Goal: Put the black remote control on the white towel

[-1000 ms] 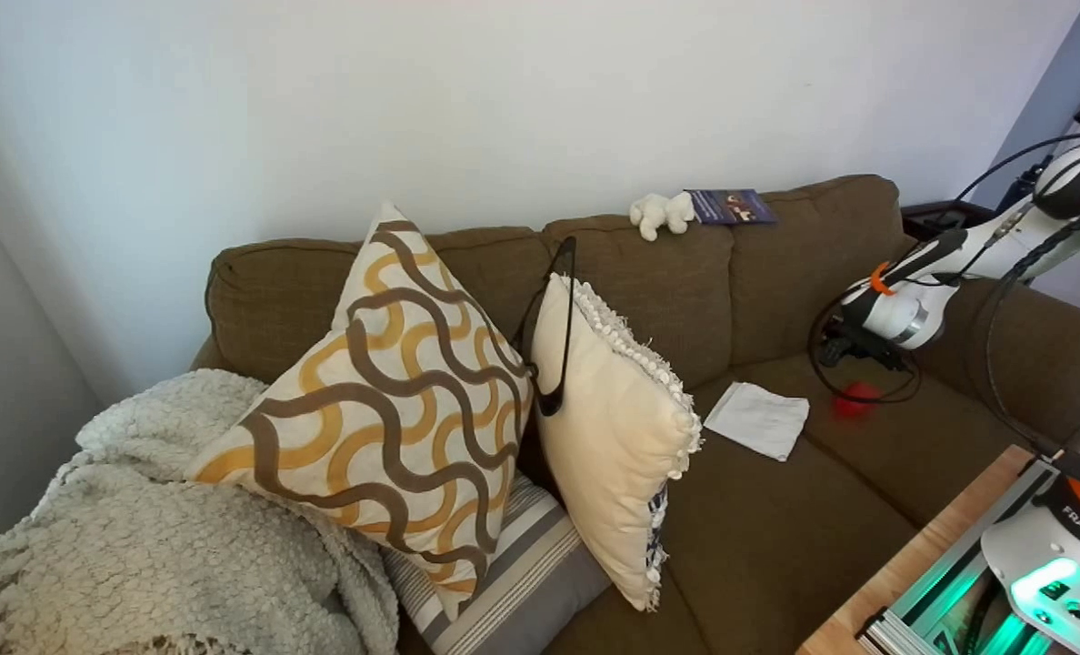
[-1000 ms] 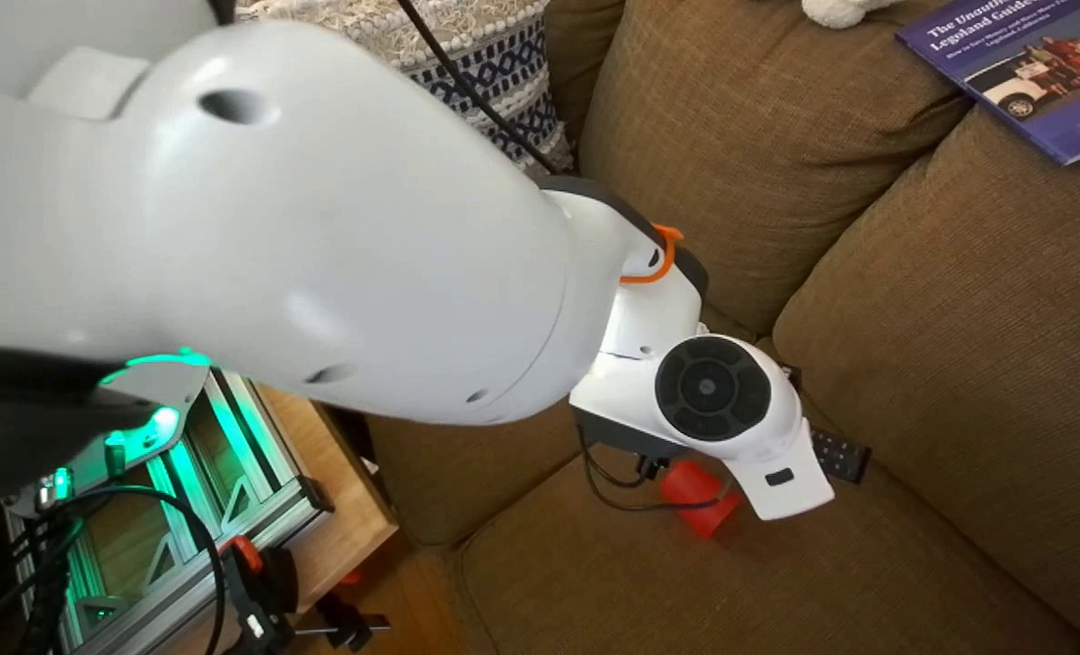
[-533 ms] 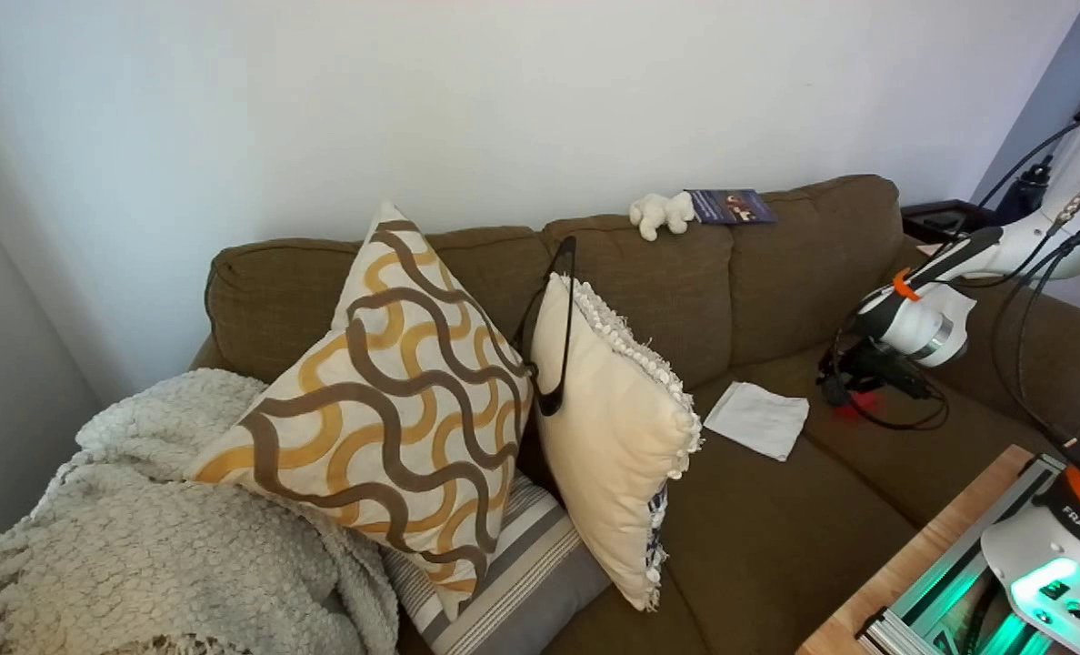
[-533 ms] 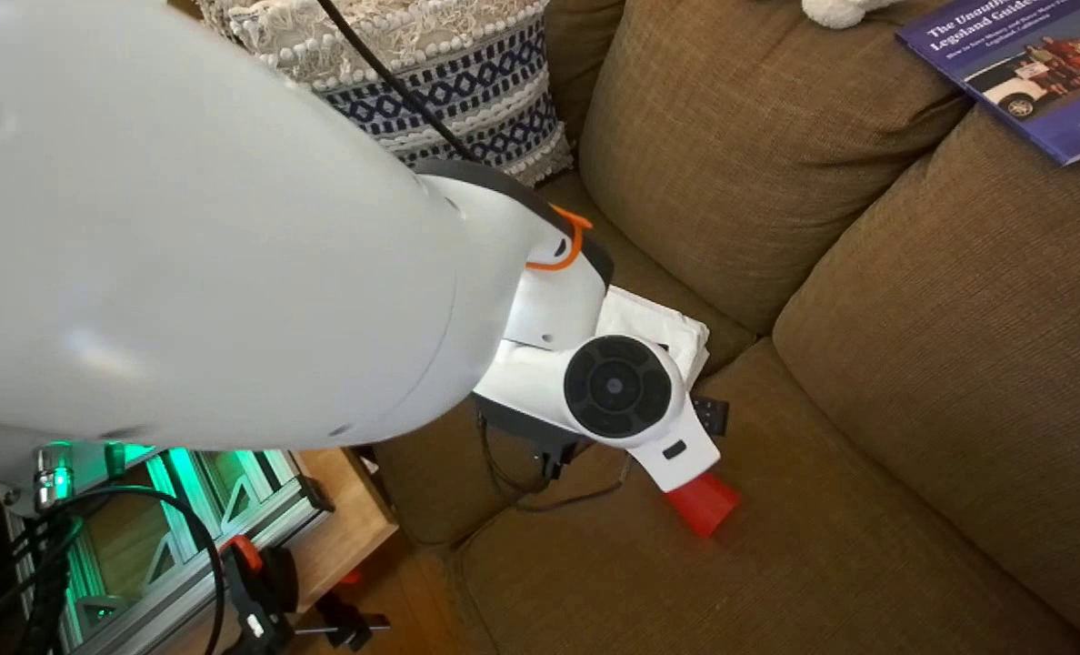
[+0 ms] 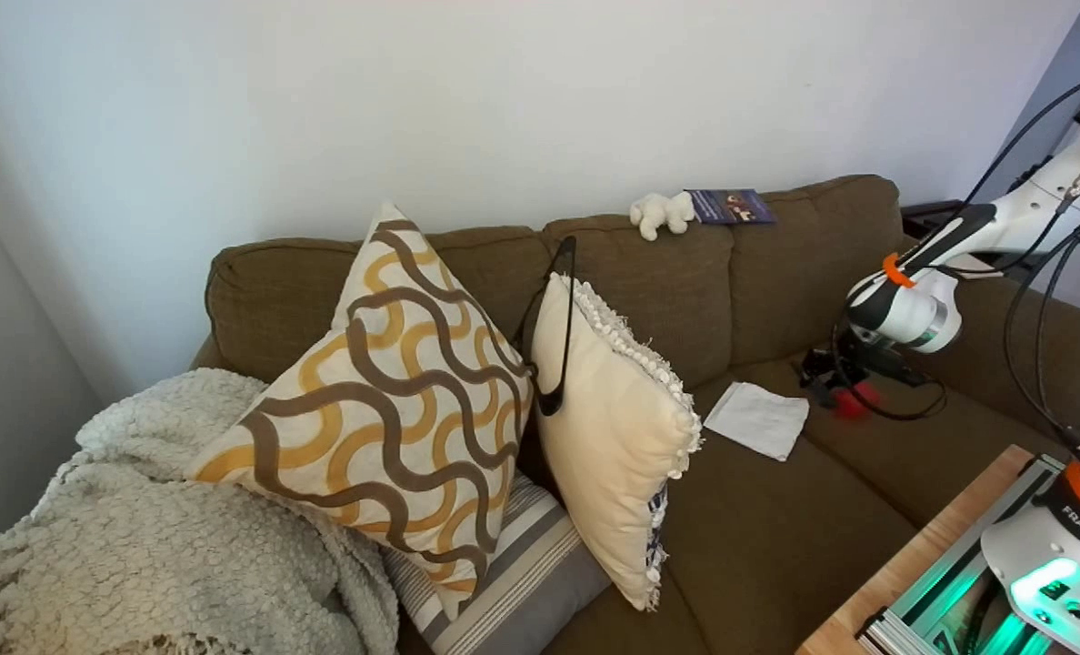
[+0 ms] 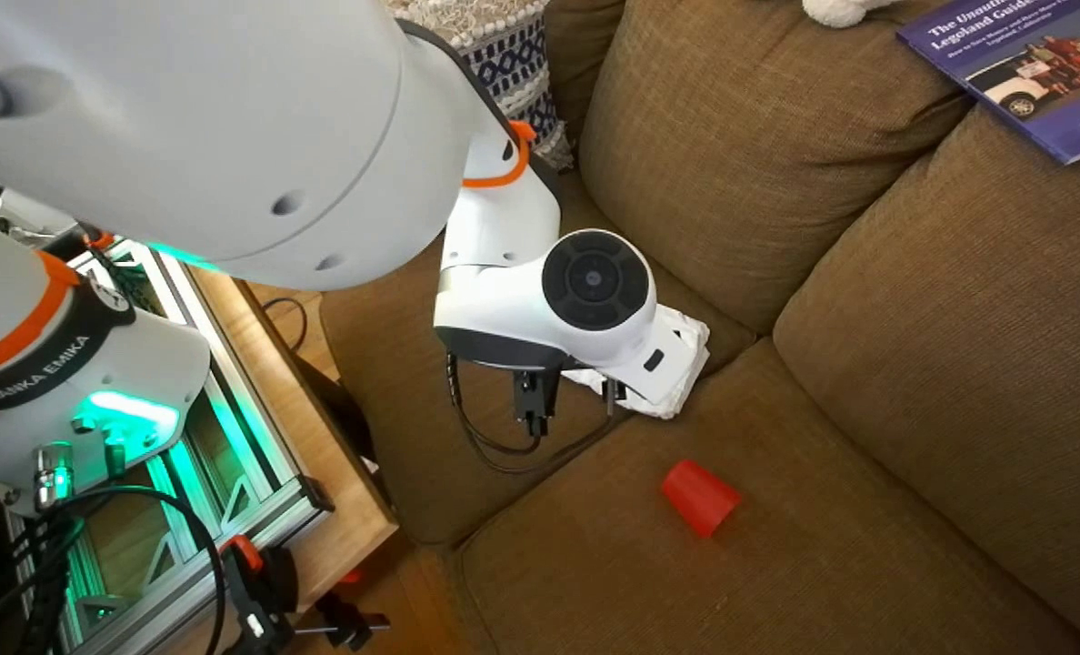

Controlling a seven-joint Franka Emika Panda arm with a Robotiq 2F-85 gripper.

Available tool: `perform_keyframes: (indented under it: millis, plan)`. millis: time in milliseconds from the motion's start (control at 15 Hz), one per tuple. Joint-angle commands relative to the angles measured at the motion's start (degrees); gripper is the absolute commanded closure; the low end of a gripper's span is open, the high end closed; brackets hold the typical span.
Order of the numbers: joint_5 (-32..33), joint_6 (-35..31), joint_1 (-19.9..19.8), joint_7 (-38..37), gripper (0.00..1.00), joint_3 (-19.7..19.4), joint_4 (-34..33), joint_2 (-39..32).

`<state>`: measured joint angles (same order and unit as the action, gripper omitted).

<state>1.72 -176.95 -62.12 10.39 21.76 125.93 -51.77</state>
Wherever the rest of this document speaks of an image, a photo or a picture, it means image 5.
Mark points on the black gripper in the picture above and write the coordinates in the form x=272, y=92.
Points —
x=871, y=356

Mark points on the red and black remote control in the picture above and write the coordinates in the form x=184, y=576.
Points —
x=856, y=405

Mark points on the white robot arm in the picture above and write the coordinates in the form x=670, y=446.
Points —
x=912, y=303

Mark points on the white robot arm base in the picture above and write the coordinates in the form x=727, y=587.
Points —
x=1066, y=559

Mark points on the white towel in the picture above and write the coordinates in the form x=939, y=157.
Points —
x=756, y=418

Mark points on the brown fabric sofa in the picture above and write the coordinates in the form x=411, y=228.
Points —
x=829, y=567

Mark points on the blue book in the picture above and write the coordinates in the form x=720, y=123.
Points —
x=733, y=203

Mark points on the wooden board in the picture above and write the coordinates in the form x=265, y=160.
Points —
x=912, y=564

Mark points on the cream fringed pillow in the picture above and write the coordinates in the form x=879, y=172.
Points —
x=616, y=447

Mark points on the white plush toy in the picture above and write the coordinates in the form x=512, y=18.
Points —
x=658, y=211

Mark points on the grey striped cushion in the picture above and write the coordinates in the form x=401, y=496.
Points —
x=521, y=567

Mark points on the gold brown wave-pattern pillow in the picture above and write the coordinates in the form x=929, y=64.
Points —
x=378, y=402

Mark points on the grey knitted blanket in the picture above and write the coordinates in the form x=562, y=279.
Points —
x=138, y=547

